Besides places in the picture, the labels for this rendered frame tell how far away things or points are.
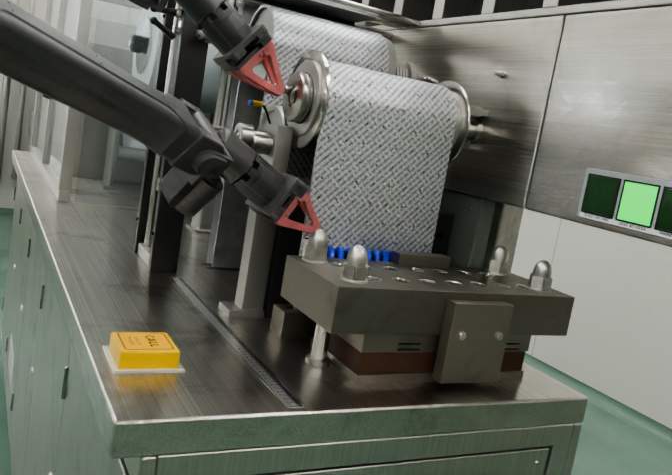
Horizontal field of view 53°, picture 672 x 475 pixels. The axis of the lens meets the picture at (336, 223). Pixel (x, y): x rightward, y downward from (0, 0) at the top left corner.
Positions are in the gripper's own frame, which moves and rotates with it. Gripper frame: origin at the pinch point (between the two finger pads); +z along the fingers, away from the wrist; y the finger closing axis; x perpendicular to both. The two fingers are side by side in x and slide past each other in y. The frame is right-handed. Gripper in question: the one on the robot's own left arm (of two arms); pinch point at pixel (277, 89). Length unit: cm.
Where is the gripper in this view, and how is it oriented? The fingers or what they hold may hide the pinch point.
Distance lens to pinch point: 104.9
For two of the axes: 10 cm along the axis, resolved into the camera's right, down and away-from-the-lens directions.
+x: 6.7, -7.2, 2.0
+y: 4.3, 1.5, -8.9
